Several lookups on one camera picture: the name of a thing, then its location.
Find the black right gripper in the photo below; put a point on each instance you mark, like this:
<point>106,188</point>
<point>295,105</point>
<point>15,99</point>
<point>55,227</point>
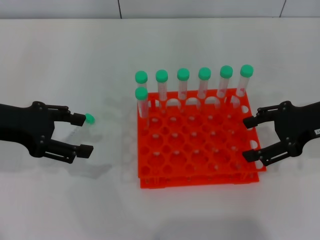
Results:
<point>295,125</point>

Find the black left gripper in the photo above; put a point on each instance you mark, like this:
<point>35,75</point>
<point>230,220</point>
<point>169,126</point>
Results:
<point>22,125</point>

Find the clear green-capped test tube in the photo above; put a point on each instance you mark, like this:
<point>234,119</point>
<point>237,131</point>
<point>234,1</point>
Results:
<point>90,119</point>
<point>141,77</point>
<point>183,74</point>
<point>141,94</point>
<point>161,75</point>
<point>246,70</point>
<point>226,71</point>
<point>204,73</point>

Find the orange test tube rack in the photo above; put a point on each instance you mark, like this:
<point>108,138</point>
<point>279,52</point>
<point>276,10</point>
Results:
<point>200,140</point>

